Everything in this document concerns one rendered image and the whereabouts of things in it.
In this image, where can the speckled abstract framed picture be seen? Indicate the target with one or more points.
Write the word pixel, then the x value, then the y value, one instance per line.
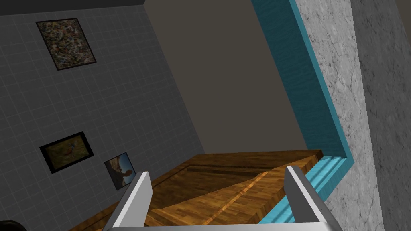
pixel 65 43

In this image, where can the green framed bird picture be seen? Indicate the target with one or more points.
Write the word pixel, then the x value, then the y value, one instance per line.
pixel 66 152

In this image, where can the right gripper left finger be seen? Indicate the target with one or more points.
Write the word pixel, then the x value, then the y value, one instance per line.
pixel 133 201

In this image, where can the small desert landscape picture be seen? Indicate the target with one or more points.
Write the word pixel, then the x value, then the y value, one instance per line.
pixel 119 170

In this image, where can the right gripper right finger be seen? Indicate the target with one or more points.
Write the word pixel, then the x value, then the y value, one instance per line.
pixel 305 199

